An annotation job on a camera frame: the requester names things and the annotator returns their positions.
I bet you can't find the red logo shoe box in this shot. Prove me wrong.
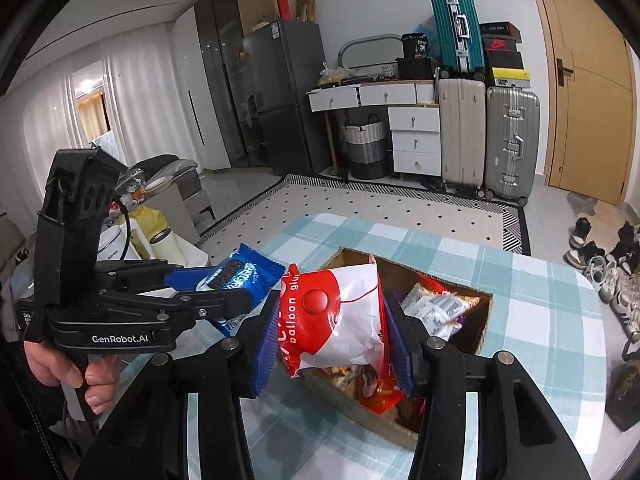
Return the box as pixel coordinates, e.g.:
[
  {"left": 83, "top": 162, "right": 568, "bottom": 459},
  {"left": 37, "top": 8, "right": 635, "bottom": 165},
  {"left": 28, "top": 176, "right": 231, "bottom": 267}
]
[{"left": 481, "top": 37, "right": 523, "bottom": 53}]

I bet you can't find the brown cardboard box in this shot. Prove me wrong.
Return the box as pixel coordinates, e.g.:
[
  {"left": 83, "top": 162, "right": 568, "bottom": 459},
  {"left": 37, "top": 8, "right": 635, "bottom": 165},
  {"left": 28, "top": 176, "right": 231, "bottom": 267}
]
[{"left": 310, "top": 246, "right": 493, "bottom": 448}]

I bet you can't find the person's left hand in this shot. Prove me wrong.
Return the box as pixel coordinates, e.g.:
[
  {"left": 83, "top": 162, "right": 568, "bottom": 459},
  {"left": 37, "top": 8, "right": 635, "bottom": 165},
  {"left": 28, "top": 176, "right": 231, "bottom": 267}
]
[{"left": 25, "top": 342, "right": 121, "bottom": 414}]

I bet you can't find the noodle snack packet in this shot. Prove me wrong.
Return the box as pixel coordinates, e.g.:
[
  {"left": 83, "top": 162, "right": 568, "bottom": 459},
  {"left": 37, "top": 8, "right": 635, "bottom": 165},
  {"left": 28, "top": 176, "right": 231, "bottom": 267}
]
[{"left": 400, "top": 282, "right": 481, "bottom": 341}]

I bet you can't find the grey chair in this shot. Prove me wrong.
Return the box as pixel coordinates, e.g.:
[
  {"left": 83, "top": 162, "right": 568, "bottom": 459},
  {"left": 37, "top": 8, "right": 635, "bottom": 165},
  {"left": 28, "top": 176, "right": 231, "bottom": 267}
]
[{"left": 127, "top": 155, "right": 216, "bottom": 231}]

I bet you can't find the grey refrigerator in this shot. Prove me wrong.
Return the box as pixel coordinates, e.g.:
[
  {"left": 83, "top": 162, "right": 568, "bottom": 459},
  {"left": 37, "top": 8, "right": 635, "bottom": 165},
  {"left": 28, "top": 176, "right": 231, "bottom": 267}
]
[{"left": 242, "top": 19, "right": 333, "bottom": 176}]

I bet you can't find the red chocolate pie packet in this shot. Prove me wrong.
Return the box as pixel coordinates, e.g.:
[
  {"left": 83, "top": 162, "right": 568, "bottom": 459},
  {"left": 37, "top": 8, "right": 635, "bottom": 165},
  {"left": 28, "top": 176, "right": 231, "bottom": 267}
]
[{"left": 325, "top": 365, "right": 407, "bottom": 413}]

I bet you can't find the beige suitcase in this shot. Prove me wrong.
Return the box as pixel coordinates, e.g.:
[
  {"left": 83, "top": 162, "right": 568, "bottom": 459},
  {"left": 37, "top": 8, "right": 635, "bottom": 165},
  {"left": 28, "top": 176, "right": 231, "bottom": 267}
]
[{"left": 436, "top": 77, "right": 488, "bottom": 193}]

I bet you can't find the red white candy packet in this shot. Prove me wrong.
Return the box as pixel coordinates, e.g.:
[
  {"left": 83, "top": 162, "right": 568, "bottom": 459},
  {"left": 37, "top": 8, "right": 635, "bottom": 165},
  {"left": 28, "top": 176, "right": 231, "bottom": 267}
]
[{"left": 277, "top": 255, "right": 396, "bottom": 381}]

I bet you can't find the clear bag of food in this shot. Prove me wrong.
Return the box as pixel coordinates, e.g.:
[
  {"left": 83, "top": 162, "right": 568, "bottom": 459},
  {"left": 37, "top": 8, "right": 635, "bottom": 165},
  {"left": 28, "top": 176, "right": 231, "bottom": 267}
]
[{"left": 320, "top": 62, "right": 346, "bottom": 86}]

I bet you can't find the plain black shoe box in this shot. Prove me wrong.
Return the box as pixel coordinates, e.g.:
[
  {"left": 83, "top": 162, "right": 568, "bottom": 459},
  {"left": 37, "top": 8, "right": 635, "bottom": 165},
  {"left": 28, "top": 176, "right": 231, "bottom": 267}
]
[{"left": 484, "top": 51, "right": 525, "bottom": 70}]

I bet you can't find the white drawer desk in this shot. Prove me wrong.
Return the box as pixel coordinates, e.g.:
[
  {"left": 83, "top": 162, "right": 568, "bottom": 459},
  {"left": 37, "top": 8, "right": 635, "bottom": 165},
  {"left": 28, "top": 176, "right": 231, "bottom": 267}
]
[{"left": 307, "top": 80, "right": 443, "bottom": 178}]

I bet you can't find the arched silver mirror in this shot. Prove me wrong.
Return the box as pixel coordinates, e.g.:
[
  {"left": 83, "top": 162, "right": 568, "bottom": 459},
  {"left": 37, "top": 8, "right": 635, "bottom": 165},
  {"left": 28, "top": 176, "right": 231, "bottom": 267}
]
[{"left": 339, "top": 34, "right": 403, "bottom": 73}]

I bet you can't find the white electric kettle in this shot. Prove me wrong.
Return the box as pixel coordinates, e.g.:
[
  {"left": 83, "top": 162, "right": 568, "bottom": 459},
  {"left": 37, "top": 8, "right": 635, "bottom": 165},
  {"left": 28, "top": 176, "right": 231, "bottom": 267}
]
[{"left": 97, "top": 225, "right": 131, "bottom": 261}]

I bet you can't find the black storage box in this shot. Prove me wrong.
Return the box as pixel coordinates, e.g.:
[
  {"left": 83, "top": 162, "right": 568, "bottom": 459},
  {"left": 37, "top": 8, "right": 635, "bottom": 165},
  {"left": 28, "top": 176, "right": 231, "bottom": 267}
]
[{"left": 396, "top": 56, "right": 433, "bottom": 81}]

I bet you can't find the cream tumbler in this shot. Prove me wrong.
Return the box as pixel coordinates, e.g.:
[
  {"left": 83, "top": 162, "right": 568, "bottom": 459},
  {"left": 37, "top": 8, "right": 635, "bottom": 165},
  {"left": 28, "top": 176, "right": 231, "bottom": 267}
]
[{"left": 150, "top": 228, "right": 186, "bottom": 261}]

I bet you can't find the dotted floor rug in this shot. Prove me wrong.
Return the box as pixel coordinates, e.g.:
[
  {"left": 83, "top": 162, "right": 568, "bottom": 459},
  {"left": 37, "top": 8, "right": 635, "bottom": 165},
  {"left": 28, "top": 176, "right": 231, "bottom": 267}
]
[{"left": 200, "top": 174, "right": 531, "bottom": 261}]

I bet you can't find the black cable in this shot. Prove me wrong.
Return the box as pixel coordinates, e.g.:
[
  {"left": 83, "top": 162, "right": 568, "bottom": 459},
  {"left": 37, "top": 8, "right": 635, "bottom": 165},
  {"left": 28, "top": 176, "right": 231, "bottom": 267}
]
[{"left": 117, "top": 200, "right": 133, "bottom": 261}]

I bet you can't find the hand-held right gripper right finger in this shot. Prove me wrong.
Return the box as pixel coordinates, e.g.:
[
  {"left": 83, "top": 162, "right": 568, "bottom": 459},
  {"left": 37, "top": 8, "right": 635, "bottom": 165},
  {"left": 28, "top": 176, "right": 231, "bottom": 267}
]
[{"left": 382, "top": 292, "right": 591, "bottom": 480}]

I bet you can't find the white curtain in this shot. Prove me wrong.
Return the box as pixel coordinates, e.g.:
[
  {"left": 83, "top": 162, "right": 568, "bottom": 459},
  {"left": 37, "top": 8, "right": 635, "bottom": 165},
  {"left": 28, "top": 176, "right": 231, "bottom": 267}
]
[{"left": 0, "top": 25, "right": 198, "bottom": 196}]

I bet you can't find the tall dark cabinet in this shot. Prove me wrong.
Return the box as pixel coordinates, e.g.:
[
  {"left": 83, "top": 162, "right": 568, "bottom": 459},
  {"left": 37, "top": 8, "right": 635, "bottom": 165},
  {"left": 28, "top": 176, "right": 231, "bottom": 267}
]
[{"left": 194, "top": 0, "right": 273, "bottom": 168}]

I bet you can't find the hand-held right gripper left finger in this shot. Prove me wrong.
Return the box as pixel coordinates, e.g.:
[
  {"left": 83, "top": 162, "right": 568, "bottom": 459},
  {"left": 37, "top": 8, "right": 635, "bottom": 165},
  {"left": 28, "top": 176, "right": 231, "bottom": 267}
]
[{"left": 75, "top": 292, "right": 281, "bottom": 480}]

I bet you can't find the yellow black shoe box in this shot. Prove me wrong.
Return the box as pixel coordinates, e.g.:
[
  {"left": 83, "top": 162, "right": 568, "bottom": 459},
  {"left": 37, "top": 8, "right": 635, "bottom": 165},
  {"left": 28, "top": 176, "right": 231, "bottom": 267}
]
[{"left": 490, "top": 67, "right": 531, "bottom": 88}]

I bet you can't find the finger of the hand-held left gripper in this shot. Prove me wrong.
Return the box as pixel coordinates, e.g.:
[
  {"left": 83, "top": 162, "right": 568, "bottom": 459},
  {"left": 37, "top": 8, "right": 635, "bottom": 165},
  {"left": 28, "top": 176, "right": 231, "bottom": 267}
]
[
  {"left": 100, "top": 287, "right": 266, "bottom": 331},
  {"left": 95, "top": 259, "right": 213, "bottom": 293}
]

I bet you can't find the yellow plastic bag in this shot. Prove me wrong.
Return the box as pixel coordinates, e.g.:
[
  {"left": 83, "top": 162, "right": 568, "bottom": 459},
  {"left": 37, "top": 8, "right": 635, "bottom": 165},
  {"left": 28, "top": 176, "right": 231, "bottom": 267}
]
[{"left": 127, "top": 205, "right": 168, "bottom": 256}]

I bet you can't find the teal suitcase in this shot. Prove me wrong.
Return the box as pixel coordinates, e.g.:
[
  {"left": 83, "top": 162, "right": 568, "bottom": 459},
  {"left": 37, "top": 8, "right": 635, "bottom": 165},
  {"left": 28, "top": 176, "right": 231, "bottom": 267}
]
[{"left": 429, "top": 0, "right": 486, "bottom": 78}]

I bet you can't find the dark shoe box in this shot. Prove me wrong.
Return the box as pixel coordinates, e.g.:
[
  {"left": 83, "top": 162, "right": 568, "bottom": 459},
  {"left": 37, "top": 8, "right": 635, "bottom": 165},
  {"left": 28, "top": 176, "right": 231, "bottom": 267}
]
[{"left": 480, "top": 21, "right": 523, "bottom": 41}]

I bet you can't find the grey door mat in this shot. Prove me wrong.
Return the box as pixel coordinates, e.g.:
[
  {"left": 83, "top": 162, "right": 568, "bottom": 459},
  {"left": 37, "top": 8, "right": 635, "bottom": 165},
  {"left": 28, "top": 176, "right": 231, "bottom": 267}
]
[{"left": 567, "top": 192, "right": 598, "bottom": 216}]

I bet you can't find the woven laundry basket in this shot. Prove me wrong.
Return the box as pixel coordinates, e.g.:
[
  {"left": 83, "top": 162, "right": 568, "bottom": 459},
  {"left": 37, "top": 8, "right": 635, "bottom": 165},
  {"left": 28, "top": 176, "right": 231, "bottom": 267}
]
[{"left": 342, "top": 114, "right": 391, "bottom": 180}]

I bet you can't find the wooden door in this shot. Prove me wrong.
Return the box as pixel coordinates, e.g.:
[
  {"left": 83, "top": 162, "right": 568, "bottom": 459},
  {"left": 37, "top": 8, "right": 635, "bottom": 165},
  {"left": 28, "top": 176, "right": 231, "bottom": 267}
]
[{"left": 522, "top": 0, "right": 640, "bottom": 206}]

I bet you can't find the black paper bag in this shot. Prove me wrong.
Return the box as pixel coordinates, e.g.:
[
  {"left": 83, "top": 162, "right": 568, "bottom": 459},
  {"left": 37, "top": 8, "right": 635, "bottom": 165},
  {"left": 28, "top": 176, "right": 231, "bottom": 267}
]
[{"left": 605, "top": 360, "right": 640, "bottom": 433}]

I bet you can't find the wooden stick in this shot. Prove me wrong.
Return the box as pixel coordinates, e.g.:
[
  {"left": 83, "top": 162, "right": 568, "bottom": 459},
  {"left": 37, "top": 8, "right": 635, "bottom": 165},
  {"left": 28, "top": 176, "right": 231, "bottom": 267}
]
[{"left": 325, "top": 110, "right": 338, "bottom": 173}]

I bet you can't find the silver suitcase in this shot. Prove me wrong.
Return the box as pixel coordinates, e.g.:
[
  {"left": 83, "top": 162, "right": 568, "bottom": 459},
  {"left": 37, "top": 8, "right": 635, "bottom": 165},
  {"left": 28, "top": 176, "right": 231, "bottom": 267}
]
[{"left": 484, "top": 86, "right": 542, "bottom": 206}]

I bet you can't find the pile of loose shoes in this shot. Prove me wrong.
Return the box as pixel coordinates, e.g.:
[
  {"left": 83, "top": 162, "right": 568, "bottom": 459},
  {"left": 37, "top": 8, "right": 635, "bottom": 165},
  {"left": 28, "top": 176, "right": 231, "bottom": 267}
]
[{"left": 565, "top": 217, "right": 640, "bottom": 343}]

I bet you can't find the blue cookie packet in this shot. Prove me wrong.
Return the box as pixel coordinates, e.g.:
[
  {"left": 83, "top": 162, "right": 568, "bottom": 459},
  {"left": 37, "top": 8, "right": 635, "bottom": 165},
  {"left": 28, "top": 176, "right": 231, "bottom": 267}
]
[{"left": 197, "top": 242, "right": 286, "bottom": 338}]

